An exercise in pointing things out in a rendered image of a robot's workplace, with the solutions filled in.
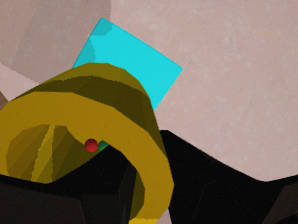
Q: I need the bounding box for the red marble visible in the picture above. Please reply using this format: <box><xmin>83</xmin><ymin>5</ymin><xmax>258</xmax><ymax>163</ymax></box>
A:
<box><xmin>84</xmin><ymin>139</ymin><xmax>97</xmax><ymax>152</ymax></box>

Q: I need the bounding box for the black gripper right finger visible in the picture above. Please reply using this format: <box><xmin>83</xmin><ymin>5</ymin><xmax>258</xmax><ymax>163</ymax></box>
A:
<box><xmin>160</xmin><ymin>131</ymin><xmax>298</xmax><ymax>224</ymax></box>

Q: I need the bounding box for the orange-brown wood-grain curved bar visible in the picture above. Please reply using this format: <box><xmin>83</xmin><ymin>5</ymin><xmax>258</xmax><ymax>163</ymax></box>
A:
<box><xmin>0</xmin><ymin>92</ymin><xmax>8</xmax><ymax>111</ymax></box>

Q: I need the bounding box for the yellow cup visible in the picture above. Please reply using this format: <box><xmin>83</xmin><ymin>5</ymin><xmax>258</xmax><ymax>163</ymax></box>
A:
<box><xmin>0</xmin><ymin>61</ymin><xmax>174</xmax><ymax>224</ymax></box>

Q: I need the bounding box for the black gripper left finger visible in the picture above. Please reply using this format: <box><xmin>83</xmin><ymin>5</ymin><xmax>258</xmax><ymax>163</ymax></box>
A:
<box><xmin>0</xmin><ymin>145</ymin><xmax>137</xmax><ymax>224</ymax></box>

